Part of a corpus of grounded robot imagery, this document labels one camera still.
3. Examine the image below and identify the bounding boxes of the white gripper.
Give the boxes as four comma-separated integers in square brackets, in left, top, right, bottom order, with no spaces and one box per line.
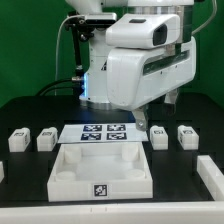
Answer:
[107,37,196,131]

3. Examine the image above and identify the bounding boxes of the white square table top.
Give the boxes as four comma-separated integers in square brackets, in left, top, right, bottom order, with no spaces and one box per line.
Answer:
[47,142,153,202]

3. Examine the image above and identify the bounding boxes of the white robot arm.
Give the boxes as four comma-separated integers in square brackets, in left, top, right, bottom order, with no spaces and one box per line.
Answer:
[65,0,196,130]

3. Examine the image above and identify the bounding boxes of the white sheet with markers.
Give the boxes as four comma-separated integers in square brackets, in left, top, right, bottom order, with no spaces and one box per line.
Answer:
[58,123,148,144]

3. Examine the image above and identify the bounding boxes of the white obstacle bar right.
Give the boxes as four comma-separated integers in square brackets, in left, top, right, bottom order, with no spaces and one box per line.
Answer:
[197,155,224,201]

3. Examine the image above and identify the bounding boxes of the white block left edge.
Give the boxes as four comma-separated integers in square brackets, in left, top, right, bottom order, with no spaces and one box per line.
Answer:
[0,161,5,183]

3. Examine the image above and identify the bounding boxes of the black cables at base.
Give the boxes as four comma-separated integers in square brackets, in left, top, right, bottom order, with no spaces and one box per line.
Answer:
[35,77,84,97]

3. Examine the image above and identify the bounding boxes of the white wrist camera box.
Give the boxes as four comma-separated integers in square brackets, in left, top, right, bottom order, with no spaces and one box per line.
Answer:
[106,14,181,49]

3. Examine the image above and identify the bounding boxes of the black camera on stand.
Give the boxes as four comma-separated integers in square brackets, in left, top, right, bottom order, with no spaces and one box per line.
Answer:
[65,11,117,73]

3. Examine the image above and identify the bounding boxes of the white front rail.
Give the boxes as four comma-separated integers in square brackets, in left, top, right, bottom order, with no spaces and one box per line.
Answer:
[0,202,224,224]

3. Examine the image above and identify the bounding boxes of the grey cable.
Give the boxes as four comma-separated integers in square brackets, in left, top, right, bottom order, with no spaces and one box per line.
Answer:
[54,13,84,96]

